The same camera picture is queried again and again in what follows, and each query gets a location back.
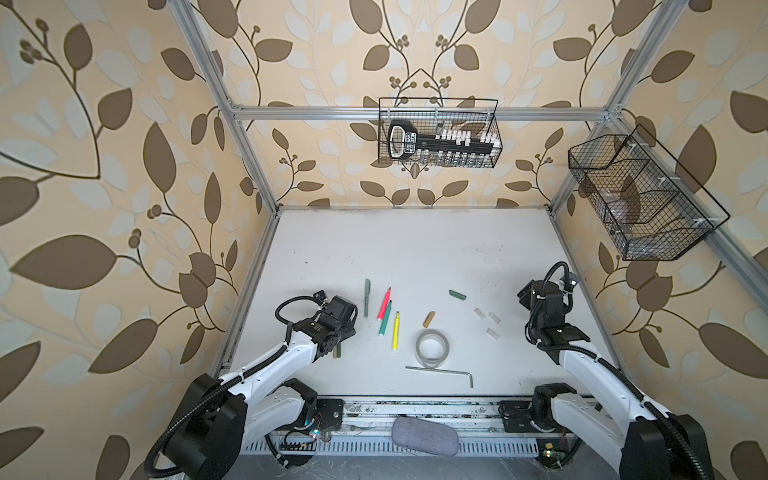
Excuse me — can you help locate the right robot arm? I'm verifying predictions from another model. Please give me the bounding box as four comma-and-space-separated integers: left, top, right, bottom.
499, 261, 715, 479

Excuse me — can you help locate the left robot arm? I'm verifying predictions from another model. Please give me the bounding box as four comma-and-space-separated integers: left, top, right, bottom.
143, 291, 358, 479

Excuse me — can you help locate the pink highlighter pen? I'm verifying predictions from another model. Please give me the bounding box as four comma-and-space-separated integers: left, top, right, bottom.
377, 287, 391, 321

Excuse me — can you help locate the teal highlighter pen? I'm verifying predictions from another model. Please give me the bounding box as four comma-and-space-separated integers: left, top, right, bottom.
378, 299, 392, 337

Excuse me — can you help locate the yellow highlighter pen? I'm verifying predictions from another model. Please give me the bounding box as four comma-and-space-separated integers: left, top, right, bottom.
391, 311, 401, 351

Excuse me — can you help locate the dark green pen cap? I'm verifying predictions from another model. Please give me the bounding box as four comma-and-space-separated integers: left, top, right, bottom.
449, 290, 467, 301

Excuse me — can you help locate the clear tape roll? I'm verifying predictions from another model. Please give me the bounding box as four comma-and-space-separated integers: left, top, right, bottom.
415, 329, 450, 369

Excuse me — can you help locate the metal hex key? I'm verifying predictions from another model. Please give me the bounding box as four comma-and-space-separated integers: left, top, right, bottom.
404, 366, 474, 389

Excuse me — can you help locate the grey fabric pouch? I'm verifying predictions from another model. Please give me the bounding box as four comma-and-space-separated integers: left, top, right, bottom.
391, 417, 460, 457

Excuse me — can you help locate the black socket holder tool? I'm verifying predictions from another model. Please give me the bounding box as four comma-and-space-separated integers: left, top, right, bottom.
383, 119, 502, 163

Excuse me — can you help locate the right wire basket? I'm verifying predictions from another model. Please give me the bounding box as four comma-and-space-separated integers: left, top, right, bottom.
568, 124, 731, 261

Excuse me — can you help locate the wire basket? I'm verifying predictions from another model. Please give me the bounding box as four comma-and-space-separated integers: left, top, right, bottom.
568, 124, 731, 261
377, 96, 503, 169

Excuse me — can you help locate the back wire basket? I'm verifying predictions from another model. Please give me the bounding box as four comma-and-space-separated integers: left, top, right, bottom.
377, 96, 503, 169

